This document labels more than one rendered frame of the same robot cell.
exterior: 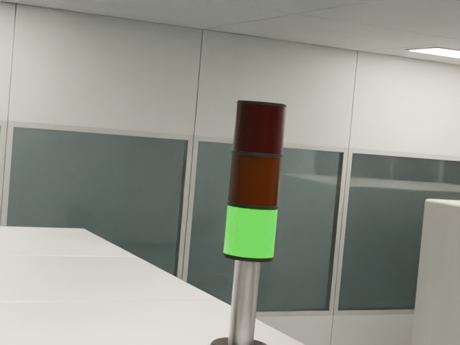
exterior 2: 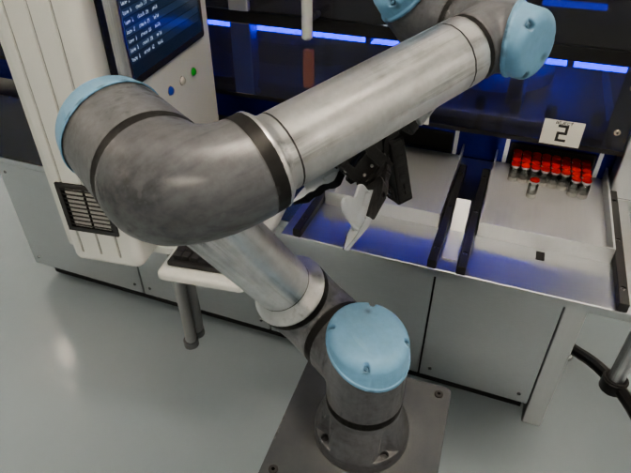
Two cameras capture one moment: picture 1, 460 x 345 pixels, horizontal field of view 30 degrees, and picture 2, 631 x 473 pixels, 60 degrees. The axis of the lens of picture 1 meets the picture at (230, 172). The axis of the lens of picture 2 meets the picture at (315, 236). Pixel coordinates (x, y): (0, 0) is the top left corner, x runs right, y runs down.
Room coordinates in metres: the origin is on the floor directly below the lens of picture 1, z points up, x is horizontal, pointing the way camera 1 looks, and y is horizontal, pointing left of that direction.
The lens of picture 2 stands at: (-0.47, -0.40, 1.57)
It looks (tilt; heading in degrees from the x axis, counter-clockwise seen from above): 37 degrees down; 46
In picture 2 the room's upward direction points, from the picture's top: straight up
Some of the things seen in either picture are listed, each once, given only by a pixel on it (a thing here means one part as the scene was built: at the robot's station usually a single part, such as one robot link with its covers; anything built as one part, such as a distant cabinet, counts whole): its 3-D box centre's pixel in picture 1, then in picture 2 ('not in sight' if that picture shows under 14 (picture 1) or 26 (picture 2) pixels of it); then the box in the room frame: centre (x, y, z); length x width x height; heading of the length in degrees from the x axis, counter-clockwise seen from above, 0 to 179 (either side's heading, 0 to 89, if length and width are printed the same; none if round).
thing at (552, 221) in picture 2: not in sight; (546, 199); (0.62, -0.02, 0.90); 0.34 x 0.26 x 0.04; 26
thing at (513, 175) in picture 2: not in sight; (548, 177); (0.70, 0.02, 0.91); 0.18 x 0.02 x 0.05; 116
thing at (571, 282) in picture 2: not in sight; (463, 210); (0.48, 0.11, 0.87); 0.70 x 0.48 x 0.02; 116
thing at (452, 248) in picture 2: not in sight; (456, 228); (0.36, 0.05, 0.91); 0.14 x 0.03 x 0.06; 26
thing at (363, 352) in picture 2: not in sight; (363, 358); (-0.06, -0.08, 0.96); 0.13 x 0.12 x 0.14; 83
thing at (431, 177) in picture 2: not in sight; (398, 172); (0.47, 0.29, 0.90); 0.34 x 0.26 x 0.04; 26
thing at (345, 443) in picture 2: not in sight; (362, 411); (-0.06, -0.08, 0.84); 0.15 x 0.15 x 0.10
